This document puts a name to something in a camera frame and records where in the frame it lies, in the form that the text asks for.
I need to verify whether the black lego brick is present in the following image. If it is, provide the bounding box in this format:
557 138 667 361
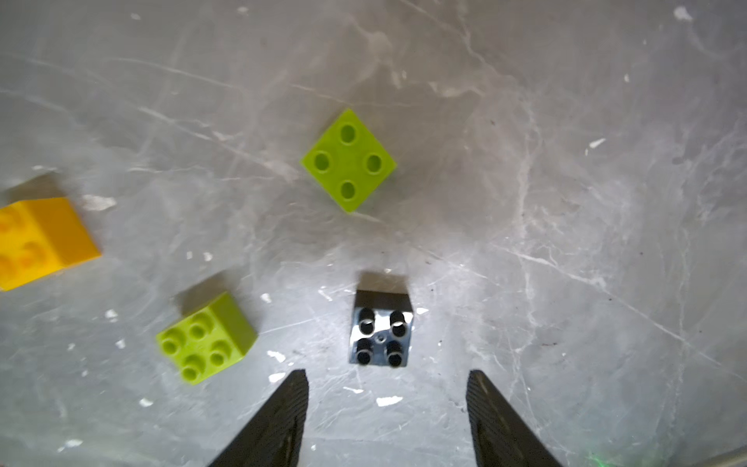
348 290 414 369

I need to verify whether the green lego brick studs up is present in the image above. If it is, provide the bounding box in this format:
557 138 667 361
157 292 258 385

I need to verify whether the yellow lego brick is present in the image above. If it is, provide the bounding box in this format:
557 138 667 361
1 198 101 291

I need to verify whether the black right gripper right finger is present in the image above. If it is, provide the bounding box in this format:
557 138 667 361
466 370 561 467

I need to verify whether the flat green lego plate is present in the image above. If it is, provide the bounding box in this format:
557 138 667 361
301 109 397 213

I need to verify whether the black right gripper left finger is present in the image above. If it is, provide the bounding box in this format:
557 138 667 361
209 370 309 467

